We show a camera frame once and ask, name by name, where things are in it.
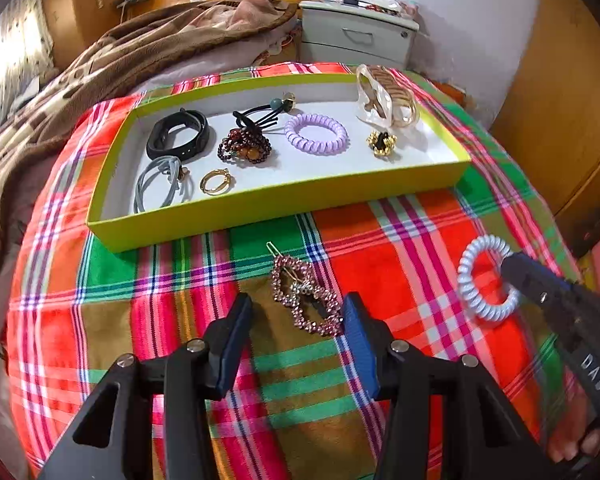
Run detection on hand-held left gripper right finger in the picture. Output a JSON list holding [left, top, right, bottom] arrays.
[[341, 292, 556, 480]]

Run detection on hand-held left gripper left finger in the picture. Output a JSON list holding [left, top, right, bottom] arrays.
[[37, 292, 253, 480]]

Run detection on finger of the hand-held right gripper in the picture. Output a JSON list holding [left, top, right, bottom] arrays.
[[500, 252, 581, 311]]

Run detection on light blue spiral hair tie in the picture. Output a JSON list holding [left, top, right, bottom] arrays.
[[457, 235, 521, 323]]

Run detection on pink rhinestone hair clip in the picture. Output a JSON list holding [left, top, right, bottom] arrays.
[[266, 241, 343, 338]]

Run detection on gold hoop ring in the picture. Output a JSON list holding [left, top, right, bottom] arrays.
[[200, 168, 236, 196]]

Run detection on yellow-green cardboard box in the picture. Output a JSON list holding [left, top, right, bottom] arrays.
[[86, 72, 473, 253]]

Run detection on grey hair tie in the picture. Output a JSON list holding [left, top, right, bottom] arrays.
[[132, 156, 191, 214]]

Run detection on dark red beaded bracelet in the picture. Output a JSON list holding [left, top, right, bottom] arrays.
[[217, 127, 273, 166]]

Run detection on gold black flower brooch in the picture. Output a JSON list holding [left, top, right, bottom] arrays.
[[366, 130, 398, 158]]

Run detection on purple spiral hair tie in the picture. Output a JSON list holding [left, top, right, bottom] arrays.
[[284, 113, 348, 152]]

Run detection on black hair tie green beads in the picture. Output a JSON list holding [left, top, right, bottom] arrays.
[[232, 92, 298, 133]]

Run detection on person's right hand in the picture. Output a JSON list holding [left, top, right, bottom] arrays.
[[547, 395, 600, 466]]

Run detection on plaid cloth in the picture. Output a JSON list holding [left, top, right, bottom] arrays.
[[7, 62, 596, 480]]

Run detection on wooden door panel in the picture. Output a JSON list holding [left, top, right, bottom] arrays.
[[490, 0, 600, 221]]

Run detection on black leather wristband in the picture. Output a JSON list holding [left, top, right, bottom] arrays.
[[146, 108, 216, 157]]

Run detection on gold pearly hair claw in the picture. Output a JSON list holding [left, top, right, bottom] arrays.
[[355, 63, 421, 128]]

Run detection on brown patterned blanket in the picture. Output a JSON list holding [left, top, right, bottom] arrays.
[[0, 0, 301, 306]]

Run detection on white nightstand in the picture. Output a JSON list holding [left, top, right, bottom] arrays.
[[298, 0, 420, 68]]

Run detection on pile of small packets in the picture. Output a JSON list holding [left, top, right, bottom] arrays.
[[350, 0, 421, 18]]

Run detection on dotted curtain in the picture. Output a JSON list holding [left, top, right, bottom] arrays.
[[0, 0, 56, 126]]

